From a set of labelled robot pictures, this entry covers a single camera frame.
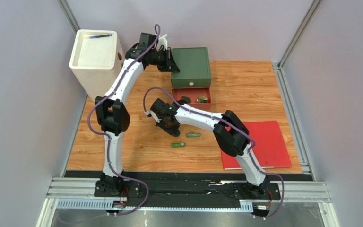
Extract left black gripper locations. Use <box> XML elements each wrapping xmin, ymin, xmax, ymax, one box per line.
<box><xmin>149</xmin><ymin>48</ymin><xmax>180</xmax><ymax>74</ymax></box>

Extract green top drawer unit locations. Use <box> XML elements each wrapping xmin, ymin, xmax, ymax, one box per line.
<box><xmin>171</xmin><ymin>47</ymin><xmax>212</xmax><ymax>88</ymax></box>

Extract black round ball sponge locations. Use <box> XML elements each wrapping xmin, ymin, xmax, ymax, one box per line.
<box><xmin>181</xmin><ymin>96</ymin><xmax>191</xmax><ymax>104</ymax></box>

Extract red drawer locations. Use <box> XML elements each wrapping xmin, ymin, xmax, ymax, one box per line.
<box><xmin>172</xmin><ymin>87</ymin><xmax>212</xmax><ymax>111</ymax></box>

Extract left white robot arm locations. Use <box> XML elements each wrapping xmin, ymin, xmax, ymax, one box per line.
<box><xmin>95</xmin><ymin>41</ymin><xmax>180</xmax><ymax>186</ymax></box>

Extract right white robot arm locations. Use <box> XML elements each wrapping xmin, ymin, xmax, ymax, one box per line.
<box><xmin>145</xmin><ymin>99</ymin><xmax>270</xmax><ymax>192</ymax></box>

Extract white drawer cabinet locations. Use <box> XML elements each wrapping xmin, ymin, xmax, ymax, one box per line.
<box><xmin>69</xmin><ymin>29</ymin><xmax>124</xmax><ymax>101</ymax></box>

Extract dark blue pen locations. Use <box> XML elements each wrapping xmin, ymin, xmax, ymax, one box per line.
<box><xmin>89</xmin><ymin>34</ymin><xmax>112</xmax><ymax>39</ymax></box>

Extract red folder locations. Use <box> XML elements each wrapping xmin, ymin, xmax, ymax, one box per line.
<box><xmin>220</xmin><ymin>120</ymin><xmax>293</xmax><ymax>171</ymax></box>

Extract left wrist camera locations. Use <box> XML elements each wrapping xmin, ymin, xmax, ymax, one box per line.
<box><xmin>156</xmin><ymin>34</ymin><xmax>171</xmax><ymax>50</ymax></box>

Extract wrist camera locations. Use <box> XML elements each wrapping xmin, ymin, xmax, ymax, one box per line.
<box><xmin>144</xmin><ymin>110</ymin><xmax>161</xmax><ymax>123</ymax></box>
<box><xmin>156</xmin><ymin>34</ymin><xmax>171</xmax><ymax>50</ymax></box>

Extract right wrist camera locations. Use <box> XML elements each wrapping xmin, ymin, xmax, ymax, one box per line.
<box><xmin>144</xmin><ymin>110</ymin><xmax>161</xmax><ymax>123</ymax></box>

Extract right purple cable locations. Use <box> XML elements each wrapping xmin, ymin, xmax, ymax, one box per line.
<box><xmin>142</xmin><ymin>87</ymin><xmax>285</xmax><ymax>220</ymax></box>

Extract purple cable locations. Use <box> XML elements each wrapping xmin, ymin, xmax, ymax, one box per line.
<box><xmin>142</xmin><ymin>87</ymin><xmax>285</xmax><ymax>220</ymax></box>
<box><xmin>57</xmin><ymin>24</ymin><xmax>162</xmax><ymax>221</ymax></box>

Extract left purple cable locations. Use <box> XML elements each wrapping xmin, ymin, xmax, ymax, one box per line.
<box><xmin>57</xmin><ymin>24</ymin><xmax>162</xmax><ymax>221</ymax></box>

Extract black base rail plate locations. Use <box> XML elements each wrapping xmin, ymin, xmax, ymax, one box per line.
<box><xmin>65</xmin><ymin>171</ymin><xmax>314</xmax><ymax>209</ymax></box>

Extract aluminium frame rail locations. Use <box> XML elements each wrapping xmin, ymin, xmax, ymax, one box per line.
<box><xmin>38</xmin><ymin>172</ymin><xmax>339</xmax><ymax>227</ymax></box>

